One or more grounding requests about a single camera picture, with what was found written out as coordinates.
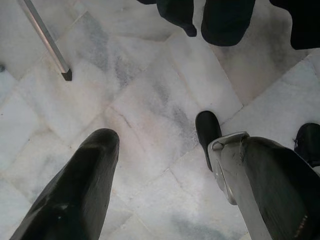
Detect silver clothes rack stand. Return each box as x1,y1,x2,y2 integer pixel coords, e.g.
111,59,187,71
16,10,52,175
16,0,73,82

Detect black knit shirt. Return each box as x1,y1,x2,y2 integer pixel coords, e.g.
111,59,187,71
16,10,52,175
136,0,256,48

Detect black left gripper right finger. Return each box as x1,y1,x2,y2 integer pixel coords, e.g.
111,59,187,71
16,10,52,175
210,131,320,240

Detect black robot foot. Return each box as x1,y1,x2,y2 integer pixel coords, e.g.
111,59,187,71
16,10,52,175
195,110,224,173
293,122,320,168

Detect black left robot foot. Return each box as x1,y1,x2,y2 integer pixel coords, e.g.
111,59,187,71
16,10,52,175
195,110,224,173

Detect black right robot foot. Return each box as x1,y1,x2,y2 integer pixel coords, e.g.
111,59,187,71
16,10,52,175
293,122,320,168

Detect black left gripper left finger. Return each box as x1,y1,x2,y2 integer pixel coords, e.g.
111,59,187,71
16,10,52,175
9,128,120,240

